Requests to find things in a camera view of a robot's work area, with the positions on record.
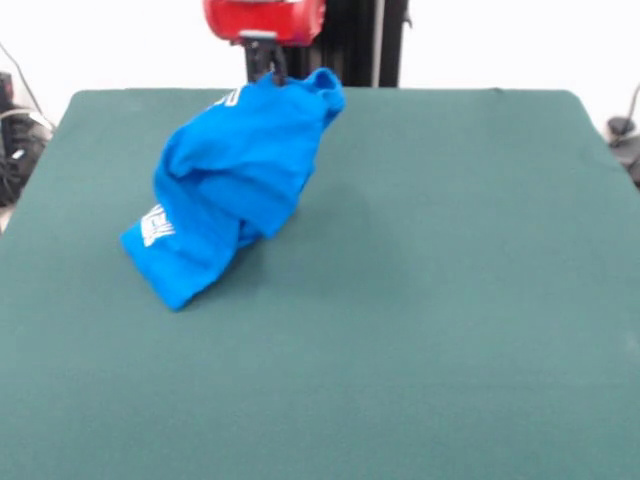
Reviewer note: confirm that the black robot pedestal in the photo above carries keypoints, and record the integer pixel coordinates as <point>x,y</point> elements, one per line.
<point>360,45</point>

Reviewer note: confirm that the dark green table cloth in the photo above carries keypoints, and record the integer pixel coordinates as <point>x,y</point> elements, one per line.
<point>450,300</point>

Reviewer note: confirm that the dark stand base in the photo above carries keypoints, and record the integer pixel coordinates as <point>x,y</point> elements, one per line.
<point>620,125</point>
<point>17,150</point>

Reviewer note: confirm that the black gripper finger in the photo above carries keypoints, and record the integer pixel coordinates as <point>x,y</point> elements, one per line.
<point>277,65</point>
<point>256,62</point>

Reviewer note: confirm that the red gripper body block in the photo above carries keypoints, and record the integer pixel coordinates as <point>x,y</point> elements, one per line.
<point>265,20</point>

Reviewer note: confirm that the blue printed t-shirt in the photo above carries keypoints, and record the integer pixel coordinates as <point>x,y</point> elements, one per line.
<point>235,175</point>

